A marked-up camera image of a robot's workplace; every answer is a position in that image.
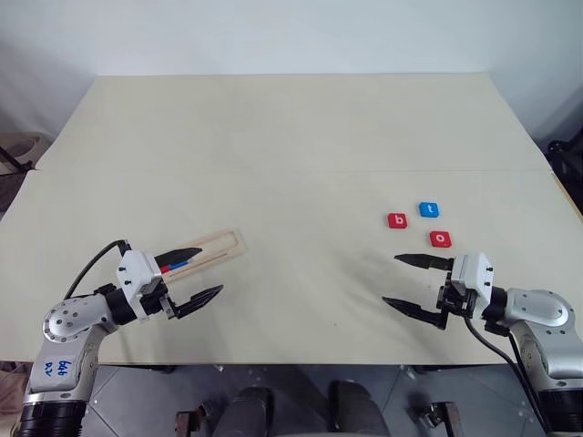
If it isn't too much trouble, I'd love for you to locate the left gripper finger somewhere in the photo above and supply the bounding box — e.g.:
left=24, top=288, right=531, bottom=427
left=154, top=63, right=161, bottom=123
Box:
left=172, top=284, right=226, bottom=320
left=153, top=247, right=204, bottom=267

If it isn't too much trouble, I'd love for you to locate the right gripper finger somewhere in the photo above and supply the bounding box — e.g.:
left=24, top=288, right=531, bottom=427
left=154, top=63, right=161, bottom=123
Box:
left=393, top=252, right=455, bottom=273
left=381, top=296, right=450, bottom=330

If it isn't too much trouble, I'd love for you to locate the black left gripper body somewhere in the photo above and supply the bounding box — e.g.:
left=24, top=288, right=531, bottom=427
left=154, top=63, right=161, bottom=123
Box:
left=138, top=278, right=179, bottom=322

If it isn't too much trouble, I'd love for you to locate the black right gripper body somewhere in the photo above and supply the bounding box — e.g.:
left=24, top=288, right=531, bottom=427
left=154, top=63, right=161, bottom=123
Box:
left=436, top=270, right=479, bottom=320

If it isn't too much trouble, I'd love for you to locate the red letter tile o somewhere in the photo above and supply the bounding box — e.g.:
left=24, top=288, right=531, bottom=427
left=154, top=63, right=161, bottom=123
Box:
left=428, top=229, right=454, bottom=249

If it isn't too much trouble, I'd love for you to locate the wooden tile rack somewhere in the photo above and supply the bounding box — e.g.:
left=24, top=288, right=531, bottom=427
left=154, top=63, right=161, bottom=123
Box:
left=159, top=229, right=248, bottom=282

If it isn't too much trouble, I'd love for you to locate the dark rounded shape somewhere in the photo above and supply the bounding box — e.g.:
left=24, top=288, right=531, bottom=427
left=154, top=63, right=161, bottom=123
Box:
left=225, top=385, right=277, bottom=437
left=327, top=380, right=391, bottom=437

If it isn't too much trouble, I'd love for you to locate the black equipment beside table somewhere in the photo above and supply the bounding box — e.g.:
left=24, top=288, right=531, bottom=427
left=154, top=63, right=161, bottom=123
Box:
left=546, top=136, right=583, bottom=192

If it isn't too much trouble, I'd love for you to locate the tan round wooden object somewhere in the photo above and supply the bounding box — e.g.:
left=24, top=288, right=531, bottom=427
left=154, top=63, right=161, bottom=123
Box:
left=0, top=131, right=54, bottom=177

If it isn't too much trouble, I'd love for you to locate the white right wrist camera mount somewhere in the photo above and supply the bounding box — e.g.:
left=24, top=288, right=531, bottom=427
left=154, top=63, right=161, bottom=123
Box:
left=448, top=252, right=496, bottom=305

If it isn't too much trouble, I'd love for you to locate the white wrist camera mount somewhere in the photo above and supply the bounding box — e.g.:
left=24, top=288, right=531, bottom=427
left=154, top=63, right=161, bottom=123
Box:
left=448, top=252, right=496, bottom=305
left=116, top=249, right=164, bottom=320

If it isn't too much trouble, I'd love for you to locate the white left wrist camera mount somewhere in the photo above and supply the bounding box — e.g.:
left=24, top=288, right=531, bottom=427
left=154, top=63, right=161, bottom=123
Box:
left=116, top=249, right=164, bottom=320

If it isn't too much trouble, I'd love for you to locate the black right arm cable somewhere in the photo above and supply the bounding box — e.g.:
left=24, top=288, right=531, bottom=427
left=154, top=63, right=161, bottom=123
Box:
left=462, top=313, right=555, bottom=437

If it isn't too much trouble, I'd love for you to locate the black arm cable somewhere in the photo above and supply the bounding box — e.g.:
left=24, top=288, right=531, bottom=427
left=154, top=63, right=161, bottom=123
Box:
left=462, top=313, right=555, bottom=437
left=62, top=239, right=133, bottom=301

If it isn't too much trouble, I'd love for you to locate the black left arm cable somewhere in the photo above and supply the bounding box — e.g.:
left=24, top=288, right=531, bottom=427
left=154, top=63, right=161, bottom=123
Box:
left=62, top=239, right=133, bottom=301

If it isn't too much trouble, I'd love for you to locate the rusty metal bracket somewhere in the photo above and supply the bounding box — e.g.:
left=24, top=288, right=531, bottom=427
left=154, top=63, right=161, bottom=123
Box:
left=421, top=400, right=468, bottom=437
left=175, top=409, right=204, bottom=437

